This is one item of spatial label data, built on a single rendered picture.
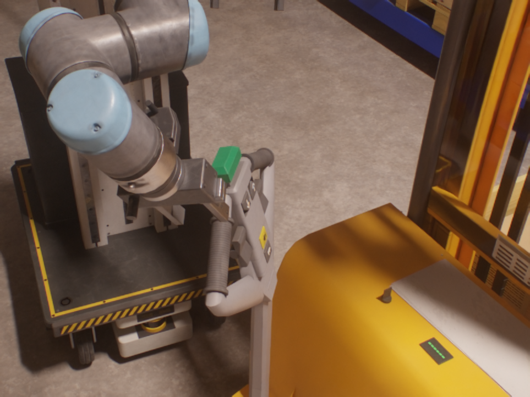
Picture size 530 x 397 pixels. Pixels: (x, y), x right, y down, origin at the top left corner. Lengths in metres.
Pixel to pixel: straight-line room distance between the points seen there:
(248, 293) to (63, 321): 1.28
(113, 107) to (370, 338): 1.02
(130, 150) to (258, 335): 0.70
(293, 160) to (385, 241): 1.79
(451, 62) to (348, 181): 1.87
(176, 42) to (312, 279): 0.97
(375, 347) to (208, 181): 0.80
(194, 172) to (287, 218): 2.31
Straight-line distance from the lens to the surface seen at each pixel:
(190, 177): 1.02
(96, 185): 2.57
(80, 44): 0.96
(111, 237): 2.77
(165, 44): 1.00
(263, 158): 1.42
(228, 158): 1.25
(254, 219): 1.32
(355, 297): 1.78
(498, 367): 1.71
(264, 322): 1.48
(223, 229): 1.22
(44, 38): 0.97
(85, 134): 0.86
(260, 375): 1.60
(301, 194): 3.45
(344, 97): 4.17
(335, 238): 1.91
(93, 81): 0.89
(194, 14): 1.02
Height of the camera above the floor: 2.17
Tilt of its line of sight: 39 degrees down
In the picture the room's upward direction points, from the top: 1 degrees clockwise
